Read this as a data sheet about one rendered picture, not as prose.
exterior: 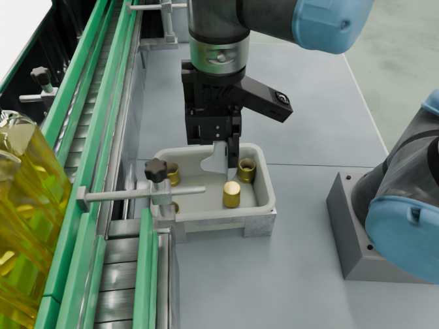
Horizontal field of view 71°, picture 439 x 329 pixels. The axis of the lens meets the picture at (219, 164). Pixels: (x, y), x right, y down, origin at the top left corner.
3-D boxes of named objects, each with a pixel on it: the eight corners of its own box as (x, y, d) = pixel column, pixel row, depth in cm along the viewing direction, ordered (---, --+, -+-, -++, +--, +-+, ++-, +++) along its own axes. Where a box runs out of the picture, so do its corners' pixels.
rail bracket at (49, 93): (42, 125, 64) (9, 66, 54) (76, 123, 64) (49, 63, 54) (36, 138, 61) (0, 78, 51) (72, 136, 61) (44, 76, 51)
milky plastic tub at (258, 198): (159, 175, 70) (153, 149, 64) (256, 168, 72) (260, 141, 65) (156, 245, 59) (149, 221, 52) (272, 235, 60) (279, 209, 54)
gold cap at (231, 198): (238, 193, 65) (240, 180, 62) (240, 207, 63) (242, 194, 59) (222, 194, 65) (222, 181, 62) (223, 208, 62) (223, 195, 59)
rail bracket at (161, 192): (97, 217, 48) (67, 162, 38) (206, 208, 49) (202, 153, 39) (93, 234, 46) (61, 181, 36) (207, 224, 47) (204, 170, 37)
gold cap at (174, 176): (161, 175, 63) (164, 188, 66) (178, 173, 63) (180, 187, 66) (161, 162, 65) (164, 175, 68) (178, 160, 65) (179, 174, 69)
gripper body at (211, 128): (187, 117, 52) (181, 49, 43) (238, 115, 52) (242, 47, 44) (187, 149, 47) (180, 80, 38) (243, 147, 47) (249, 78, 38)
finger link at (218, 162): (201, 181, 55) (198, 136, 49) (234, 179, 55) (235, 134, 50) (202, 193, 52) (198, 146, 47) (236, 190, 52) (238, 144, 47)
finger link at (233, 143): (225, 156, 52) (224, 109, 47) (235, 156, 52) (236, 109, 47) (227, 173, 48) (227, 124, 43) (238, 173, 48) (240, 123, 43)
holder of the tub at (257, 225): (136, 179, 70) (128, 156, 64) (255, 170, 72) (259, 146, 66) (129, 249, 59) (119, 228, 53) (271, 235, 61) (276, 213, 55)
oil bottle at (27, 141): (53, 215, 48) (-28, 104, 33) (89, 212, 49) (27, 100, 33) (42, 248, 45) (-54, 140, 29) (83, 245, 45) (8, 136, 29)
